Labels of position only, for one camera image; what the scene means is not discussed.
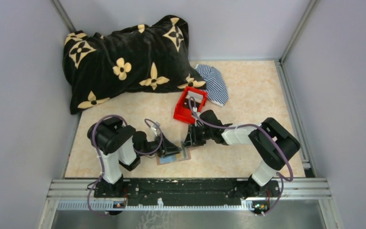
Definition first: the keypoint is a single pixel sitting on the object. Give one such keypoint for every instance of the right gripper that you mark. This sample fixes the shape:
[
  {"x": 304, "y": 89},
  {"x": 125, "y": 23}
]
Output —
[{"x": 194, "y": 137}]

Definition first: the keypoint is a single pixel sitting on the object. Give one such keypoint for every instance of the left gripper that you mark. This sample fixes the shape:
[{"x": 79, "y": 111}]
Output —
[{"x": 165, "y": 146}]

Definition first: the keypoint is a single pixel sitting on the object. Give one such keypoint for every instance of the pink leather card holder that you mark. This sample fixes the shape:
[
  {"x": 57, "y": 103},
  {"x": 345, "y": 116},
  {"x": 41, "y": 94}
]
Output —
[{"x": 181, "y": 146}]

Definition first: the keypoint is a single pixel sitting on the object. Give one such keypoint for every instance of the red plastic bin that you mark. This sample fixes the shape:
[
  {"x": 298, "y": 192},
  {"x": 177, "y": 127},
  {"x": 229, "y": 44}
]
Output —
[{"x": 182, "y": 110}]

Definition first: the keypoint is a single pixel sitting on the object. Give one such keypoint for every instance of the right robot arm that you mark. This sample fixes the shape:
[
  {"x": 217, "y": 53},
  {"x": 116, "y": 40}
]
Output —
[{"x": 275, "y": 145}]

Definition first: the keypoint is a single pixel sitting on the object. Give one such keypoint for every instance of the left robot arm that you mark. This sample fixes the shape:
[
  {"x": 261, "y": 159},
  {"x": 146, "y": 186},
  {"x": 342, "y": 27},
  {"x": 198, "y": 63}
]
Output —
[{"x": 118, "y": 145}]

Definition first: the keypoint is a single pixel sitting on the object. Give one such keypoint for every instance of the grey cards in bin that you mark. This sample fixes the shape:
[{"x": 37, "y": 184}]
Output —
[{"x": 196, "y": 95}]

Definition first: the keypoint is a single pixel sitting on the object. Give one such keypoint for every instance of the blue striped cloth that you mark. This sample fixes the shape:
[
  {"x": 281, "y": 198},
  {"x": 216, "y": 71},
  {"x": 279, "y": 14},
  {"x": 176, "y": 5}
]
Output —
[{"x": 215, "y": 85}]

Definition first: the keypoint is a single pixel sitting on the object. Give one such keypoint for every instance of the black floral blanket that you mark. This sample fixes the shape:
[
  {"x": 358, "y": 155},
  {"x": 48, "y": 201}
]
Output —
[{"x": 141, "y": 58}]

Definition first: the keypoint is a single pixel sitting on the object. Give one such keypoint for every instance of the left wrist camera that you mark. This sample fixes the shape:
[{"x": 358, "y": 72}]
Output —
[{"x": 155, "y": 127}]

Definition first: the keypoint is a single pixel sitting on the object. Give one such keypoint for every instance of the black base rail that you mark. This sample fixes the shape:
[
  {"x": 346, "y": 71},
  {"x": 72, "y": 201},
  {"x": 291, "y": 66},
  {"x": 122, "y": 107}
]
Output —
[{"x": 188, "y": 192}]

